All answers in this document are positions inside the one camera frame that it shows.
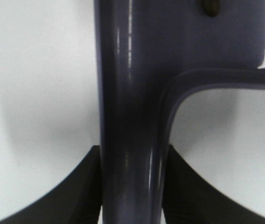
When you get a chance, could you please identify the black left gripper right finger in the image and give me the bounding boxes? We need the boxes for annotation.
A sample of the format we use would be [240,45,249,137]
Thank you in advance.
[162,145,265,224]

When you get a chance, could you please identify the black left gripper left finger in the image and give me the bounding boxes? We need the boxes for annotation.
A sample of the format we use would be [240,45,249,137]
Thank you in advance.
[0,146,102,224]

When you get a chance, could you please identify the purple plastic dustpan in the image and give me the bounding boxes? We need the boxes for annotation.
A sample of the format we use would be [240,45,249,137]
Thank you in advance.
[94,0,265,224]

